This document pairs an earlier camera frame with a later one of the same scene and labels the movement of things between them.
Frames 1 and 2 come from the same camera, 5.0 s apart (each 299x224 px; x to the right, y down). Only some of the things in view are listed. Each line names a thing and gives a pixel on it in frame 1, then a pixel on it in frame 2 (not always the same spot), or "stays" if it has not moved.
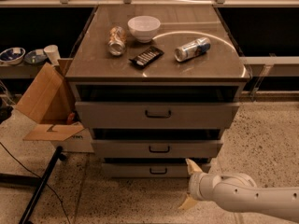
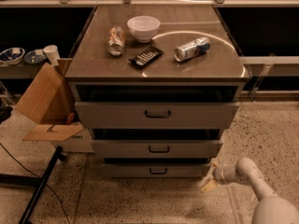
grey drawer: (145, 170) stays
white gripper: (195, 186) → (220, 174)
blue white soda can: (191, 49) stays
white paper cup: (53, 54) stays
